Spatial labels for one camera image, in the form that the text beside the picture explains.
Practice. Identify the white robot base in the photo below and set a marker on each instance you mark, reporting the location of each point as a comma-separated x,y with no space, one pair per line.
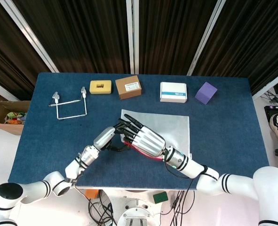
136,207

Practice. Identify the yellow sponge block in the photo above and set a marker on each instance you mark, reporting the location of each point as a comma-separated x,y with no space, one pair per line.
107,89

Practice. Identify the black floor device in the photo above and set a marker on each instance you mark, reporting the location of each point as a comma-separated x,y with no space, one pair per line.
269,110

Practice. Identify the colourful snack packet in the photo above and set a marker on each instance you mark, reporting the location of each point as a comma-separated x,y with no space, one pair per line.
15,117

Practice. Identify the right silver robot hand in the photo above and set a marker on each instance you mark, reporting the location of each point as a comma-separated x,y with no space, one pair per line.
148,141

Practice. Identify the white box blue stripe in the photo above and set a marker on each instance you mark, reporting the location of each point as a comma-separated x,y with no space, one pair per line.
172,88

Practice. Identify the purple block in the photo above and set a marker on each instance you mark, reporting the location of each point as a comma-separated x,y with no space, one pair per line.
203,95

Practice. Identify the brown cardboard box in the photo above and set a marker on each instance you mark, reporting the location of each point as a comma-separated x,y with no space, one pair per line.
127,93

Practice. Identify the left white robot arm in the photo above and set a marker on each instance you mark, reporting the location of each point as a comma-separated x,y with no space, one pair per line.
35,188

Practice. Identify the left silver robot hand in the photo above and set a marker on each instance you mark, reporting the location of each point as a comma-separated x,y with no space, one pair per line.
104,137

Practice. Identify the green pad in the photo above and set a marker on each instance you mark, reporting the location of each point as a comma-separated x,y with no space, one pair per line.
160,197

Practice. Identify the blue felt table mat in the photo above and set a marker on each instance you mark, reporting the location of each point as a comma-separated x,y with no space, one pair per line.
58,141

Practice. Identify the orange block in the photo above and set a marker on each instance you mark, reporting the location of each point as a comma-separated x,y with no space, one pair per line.
91,193

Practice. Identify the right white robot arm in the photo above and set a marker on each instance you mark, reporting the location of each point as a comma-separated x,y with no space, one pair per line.
235,183

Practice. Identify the white frame beam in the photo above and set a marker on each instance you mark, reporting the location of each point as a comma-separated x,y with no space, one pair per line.
0,89
270,86

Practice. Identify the black curtain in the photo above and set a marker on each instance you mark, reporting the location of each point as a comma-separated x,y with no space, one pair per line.
171,33
251,37
82,33
7,47

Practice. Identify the white frame post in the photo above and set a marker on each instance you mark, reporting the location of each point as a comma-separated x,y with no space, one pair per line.
28,33
207,40
132,35

